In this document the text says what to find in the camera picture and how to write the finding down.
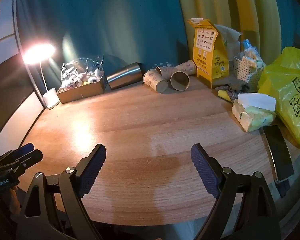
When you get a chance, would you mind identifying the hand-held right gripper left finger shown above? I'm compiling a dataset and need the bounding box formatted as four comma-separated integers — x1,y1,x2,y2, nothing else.
16,144,107,240

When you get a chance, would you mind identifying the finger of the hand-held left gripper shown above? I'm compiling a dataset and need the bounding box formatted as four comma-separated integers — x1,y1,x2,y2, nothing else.
0,149,44,178
0,143,36,166

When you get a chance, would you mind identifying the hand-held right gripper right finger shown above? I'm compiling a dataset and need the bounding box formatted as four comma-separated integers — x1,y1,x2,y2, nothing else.
191,143,282,240

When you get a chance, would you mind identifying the printed paper cup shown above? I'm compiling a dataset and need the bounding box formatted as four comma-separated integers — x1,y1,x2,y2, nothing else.
170,71,190,91
143,69,168,92
174,60,198,76
155,65,178,81

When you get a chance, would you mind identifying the white desk lamp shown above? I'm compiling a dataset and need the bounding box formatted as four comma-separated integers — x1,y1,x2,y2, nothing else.
23,43,61,110

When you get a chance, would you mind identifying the tissue pack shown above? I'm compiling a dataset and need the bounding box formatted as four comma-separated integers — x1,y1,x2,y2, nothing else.
231,93,277,133

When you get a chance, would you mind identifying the yellow sponge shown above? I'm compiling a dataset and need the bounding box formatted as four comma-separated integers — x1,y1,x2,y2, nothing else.
218,90,234,103

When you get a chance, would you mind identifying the black smartphone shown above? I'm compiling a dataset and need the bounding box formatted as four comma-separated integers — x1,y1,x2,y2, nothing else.
262,125,295,184

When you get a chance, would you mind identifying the cardboard box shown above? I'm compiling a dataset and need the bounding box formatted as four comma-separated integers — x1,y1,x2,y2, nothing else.
56,78,106,104

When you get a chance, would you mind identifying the grey cloth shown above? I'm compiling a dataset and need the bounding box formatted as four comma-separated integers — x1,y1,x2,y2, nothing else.
212,76,258,93

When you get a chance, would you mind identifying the steel tumbler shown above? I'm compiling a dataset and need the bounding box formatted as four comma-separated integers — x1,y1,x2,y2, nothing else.
106,62,143,90

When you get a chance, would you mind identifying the white plastic basket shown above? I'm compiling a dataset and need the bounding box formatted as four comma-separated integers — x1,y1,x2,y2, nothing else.
233,56,266,91

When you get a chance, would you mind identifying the clear plastic bag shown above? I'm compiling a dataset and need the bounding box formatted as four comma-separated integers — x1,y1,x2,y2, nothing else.
61,56,105,81

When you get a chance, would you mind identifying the yellow plastic bag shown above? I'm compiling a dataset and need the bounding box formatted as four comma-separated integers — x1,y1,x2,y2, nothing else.
257,46,300,154

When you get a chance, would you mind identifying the yellow paper bag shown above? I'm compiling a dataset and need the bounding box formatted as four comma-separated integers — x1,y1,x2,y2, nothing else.
186,18,229,89

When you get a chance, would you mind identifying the tissue packets bundle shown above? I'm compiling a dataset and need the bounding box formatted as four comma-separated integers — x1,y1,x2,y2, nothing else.
241,39,266,70

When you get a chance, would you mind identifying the white paper bag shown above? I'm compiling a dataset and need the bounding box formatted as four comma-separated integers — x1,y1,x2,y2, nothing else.
213,24,243,64

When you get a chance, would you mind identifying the teal curtain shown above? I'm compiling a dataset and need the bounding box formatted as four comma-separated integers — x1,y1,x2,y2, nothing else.
14,0,189,101

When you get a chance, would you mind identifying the yellow curtain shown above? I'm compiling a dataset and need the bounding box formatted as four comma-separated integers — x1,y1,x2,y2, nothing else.
173,0,283,64

